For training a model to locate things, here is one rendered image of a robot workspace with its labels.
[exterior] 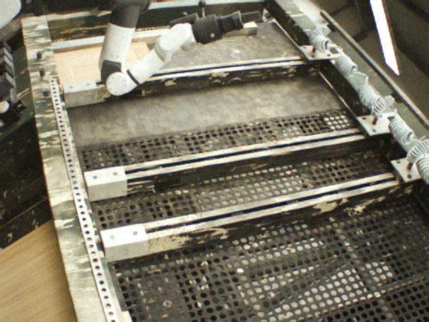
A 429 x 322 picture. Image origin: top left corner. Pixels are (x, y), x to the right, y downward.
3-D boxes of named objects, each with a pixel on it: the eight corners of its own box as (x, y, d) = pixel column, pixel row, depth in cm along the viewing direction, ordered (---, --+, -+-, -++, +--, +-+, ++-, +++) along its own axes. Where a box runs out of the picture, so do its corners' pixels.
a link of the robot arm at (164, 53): (192, 34, 173) (159, 59, 175) (199, 41, 182) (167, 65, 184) (181, 19, 174) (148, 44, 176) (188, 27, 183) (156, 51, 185)
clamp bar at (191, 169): (83, 183, 177) (80, 126, 160) (388, 132, 214) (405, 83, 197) (90, 206, 170) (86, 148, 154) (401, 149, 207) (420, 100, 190)
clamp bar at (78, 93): (62, 96, 208) (59, 43, 192) (330, 63, 245) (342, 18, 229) (66, 111, 202) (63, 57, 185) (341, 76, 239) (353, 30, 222)
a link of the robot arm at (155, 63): (167, 68, 179) (121, 104, 182) (164, 59, 188) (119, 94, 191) (147, 44, 174) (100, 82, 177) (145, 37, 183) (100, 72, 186)
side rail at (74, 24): (47, 34, 251) (45, 14, 244) (257, 13, 286) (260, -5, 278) (47, 41, 247) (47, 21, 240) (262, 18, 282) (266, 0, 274)
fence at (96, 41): (51, 50, 231) (51, 43, 228) (252, 28, 260) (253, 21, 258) (53, 57, 228) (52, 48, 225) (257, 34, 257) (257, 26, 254)
